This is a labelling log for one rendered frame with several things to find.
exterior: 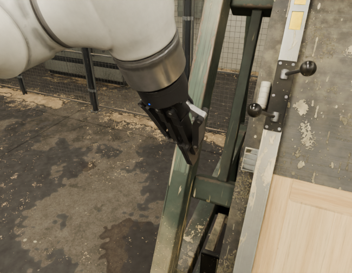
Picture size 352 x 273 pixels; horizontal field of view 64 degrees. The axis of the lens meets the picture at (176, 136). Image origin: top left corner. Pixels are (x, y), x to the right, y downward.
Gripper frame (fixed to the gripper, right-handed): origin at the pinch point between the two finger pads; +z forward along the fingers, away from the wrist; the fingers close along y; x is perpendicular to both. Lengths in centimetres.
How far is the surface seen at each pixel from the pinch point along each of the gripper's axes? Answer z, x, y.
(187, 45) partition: 129, -179, 135
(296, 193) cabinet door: 34.1, -14.8, -18.1
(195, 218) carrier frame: 76, -6, 20
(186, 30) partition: 116, -185, 136
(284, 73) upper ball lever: 12.2, -37.4, -6.8
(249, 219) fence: 36.9, -3.3, -8.6
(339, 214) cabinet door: 37.1, -14.5, -29.5
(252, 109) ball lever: 10.1, -21.3, -4.1
